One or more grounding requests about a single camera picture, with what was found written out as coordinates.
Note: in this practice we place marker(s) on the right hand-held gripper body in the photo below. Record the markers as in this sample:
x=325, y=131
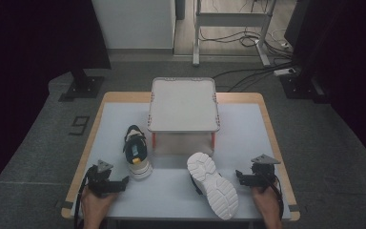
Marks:
x=263, y=175

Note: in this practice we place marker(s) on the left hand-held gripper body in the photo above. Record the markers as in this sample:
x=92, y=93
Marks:
x=98, y=181

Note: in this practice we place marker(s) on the white-soled sneaker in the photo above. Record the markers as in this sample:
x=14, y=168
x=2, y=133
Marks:
x=214, y=187

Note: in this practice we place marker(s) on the black and beige sneaker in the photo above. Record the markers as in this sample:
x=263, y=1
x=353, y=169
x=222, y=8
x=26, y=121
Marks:
x=136, y=152

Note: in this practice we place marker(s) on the person's left hand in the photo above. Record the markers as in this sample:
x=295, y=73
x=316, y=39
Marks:
x=95, y=206

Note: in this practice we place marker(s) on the person's right hand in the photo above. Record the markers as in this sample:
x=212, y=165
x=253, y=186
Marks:
x=268, y=205

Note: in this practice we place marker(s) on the black tape piece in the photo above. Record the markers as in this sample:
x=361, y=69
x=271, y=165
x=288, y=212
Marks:
x=66, y=204
x=293, y=208

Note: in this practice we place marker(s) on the wooden table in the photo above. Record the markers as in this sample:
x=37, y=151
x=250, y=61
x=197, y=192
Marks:
x=127, y=97

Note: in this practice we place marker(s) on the small grey red-legged shelf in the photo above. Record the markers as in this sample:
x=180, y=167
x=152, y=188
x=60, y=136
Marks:
x=184, y=105

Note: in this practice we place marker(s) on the black stand base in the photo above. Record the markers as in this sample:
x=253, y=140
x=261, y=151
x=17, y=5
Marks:
x=84, y=87
x=301, y=87

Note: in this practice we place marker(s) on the white power strip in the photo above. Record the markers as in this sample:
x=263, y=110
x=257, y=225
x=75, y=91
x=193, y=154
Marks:
x=284, y=72

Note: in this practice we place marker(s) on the white cabinet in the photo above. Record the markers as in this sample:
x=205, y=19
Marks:
x=136, y=22

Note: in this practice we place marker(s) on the grey metal desk frame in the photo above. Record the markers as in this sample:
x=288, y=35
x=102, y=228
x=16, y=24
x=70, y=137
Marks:
x=232, y=19

